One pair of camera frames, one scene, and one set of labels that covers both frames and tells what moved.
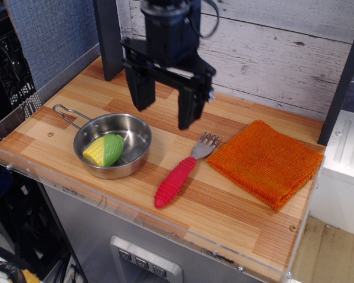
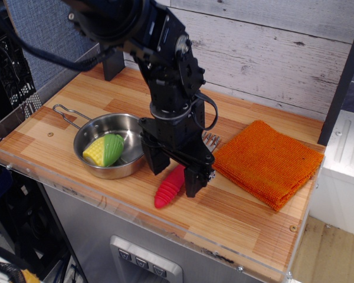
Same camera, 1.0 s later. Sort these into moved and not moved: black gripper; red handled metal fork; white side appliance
Moved: black gripper
Not moved: white side appliance; red handled metal fork
